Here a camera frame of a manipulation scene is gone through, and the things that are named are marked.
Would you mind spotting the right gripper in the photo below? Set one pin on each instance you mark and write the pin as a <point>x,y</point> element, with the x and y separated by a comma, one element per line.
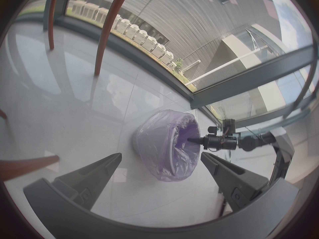
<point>219,143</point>

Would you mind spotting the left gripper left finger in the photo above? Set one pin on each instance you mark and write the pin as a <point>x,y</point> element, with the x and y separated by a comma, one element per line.
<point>88,180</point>

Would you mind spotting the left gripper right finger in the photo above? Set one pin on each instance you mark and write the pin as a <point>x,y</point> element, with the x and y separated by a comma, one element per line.
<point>234,183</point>

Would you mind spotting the purple plastic bag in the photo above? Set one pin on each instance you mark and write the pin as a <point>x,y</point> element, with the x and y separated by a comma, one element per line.
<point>159,138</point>

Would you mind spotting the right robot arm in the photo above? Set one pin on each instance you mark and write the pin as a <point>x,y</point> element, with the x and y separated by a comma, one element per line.
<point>249,143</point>

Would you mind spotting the white trash bin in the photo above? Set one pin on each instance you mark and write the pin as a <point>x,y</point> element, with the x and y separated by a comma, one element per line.
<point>134,144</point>

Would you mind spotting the white cushioned wooden chair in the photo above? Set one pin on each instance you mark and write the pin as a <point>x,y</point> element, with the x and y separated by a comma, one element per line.
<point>25,167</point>

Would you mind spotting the window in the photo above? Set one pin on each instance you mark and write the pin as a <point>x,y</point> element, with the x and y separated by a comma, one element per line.
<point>249,77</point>

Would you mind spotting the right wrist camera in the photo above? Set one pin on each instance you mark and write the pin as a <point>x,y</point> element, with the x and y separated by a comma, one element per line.
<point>212,130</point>

